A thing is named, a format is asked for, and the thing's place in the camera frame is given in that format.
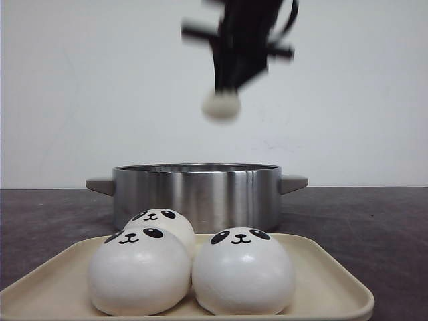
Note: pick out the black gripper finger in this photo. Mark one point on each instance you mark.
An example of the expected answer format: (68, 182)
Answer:
(223, 66)
(243, 73)

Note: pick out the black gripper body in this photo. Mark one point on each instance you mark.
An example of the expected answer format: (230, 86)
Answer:
(244, 31)

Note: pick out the panda bun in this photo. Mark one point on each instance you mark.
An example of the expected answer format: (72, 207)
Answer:
(221, 105)
(169, 220)
(243, 270)
(139, 272)

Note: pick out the stainless steel steamer pot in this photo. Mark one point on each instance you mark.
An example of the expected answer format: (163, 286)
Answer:
(212, 196)

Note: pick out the cream plastic tray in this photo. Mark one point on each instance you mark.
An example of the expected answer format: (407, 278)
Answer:
(57, 290)

